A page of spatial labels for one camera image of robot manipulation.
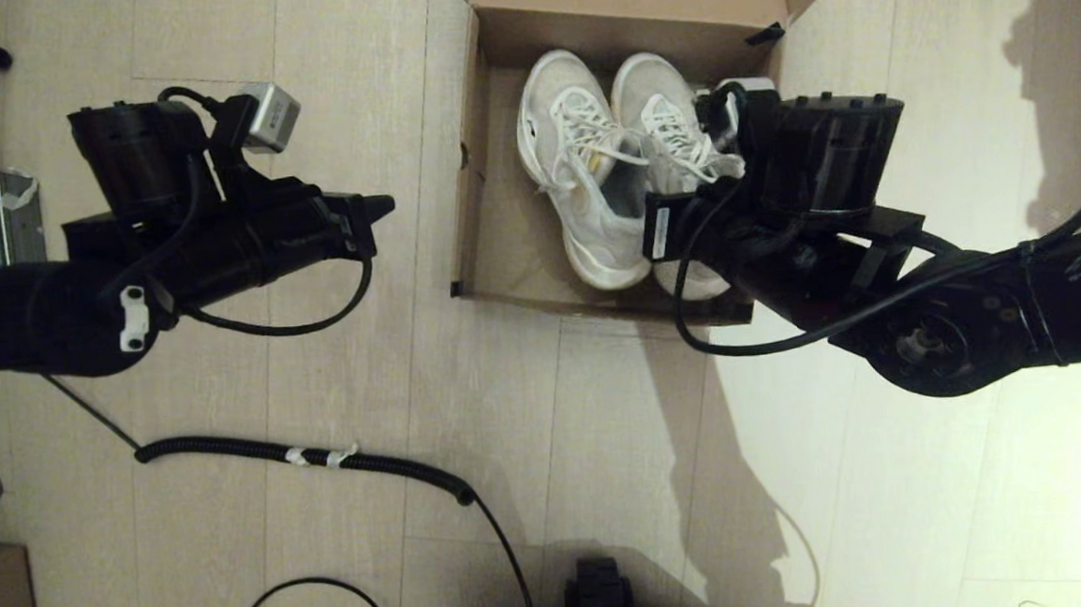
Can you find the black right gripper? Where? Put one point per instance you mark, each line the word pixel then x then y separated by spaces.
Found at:
pixel 827 155

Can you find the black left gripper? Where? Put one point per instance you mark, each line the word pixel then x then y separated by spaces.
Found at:
pixel 138 159

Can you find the brown cardboard shoe box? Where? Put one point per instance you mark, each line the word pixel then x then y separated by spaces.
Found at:
pixel 509 249

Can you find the white sneaker orange insole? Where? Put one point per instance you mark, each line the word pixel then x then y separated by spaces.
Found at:
pixel 547 97

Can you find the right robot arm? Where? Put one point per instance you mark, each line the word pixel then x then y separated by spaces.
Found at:
pixel 1066 309

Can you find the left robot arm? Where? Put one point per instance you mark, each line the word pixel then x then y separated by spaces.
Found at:
pixel 25 316

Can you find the black robot torso part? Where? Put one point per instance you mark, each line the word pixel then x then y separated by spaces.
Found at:
pixel 601 600

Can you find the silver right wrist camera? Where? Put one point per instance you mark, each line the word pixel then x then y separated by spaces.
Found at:
pixel 745 84

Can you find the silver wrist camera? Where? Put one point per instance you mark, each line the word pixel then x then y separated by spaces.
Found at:
pixel 745 84
pixel 271 113

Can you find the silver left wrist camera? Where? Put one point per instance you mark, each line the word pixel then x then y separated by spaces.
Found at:
pixel 271 113

